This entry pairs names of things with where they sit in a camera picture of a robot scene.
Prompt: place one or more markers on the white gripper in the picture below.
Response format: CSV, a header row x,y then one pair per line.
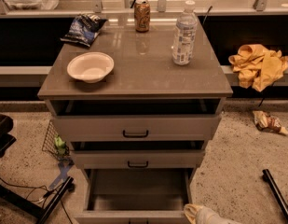
x,y
212,217

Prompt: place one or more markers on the grey bottom drawer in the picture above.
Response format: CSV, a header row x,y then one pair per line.
x,y
136,196

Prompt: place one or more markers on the grey drawer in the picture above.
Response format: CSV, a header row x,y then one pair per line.
x,y
137,128
137,159
136,196

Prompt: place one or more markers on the grey middle drawer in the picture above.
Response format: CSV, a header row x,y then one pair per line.
x,y
137,159

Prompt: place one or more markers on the grey top drawer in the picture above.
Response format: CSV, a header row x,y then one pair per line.
x,y
137,128

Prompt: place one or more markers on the grey drawer cabinet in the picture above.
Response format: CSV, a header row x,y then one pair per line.
x,y
144,82

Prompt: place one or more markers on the black bar right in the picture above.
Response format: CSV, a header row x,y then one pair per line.
x,y
267,177

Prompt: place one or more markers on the brown snack wrapper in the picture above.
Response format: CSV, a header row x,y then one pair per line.
x,y
265,122

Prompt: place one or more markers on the green object in basket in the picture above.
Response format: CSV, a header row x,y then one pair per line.
x,y
59,145

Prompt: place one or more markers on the yellow cloth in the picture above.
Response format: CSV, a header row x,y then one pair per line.
x,y
257,66

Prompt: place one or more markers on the clear plastic water bottle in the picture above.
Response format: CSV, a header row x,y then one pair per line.
x,y
184,35

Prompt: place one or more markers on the white paper bowl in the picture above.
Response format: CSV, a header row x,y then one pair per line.
x,y
90,67

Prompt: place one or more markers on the black stand leg left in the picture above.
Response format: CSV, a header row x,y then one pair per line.
x,y
41,214

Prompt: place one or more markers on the black chair base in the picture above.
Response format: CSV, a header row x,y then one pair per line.
x,y
6,139

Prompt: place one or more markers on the orange soda can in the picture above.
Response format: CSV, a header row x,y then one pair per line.
x,y
142,15

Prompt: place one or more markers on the blue chip bag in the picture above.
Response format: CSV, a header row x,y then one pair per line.
x,y
84,29

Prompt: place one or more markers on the wire mesh basket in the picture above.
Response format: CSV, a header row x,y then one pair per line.
x,y
48,144

